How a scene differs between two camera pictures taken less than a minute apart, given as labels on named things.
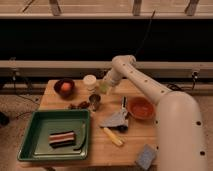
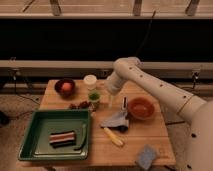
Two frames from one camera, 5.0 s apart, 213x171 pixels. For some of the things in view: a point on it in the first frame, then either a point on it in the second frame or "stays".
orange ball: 65,86 stays
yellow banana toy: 113,137 stays
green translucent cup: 104,87 → 94,96
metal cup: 94,100 stays
